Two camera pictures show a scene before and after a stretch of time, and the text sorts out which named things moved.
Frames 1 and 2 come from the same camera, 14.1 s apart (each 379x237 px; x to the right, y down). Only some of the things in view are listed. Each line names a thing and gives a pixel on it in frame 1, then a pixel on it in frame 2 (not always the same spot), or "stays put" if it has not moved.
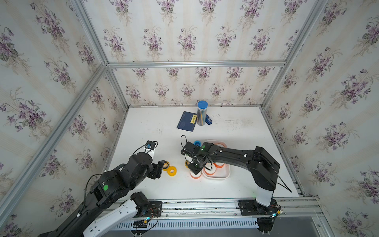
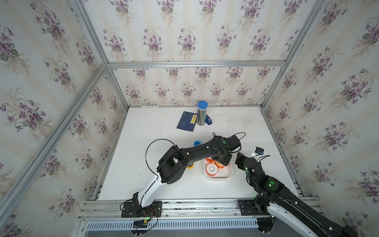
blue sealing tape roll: x=198 y=142 stays put
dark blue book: x=187 y=122 stays put
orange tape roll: x=210 y=172 stays put
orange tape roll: x=194 y=176 → x=220 y=166
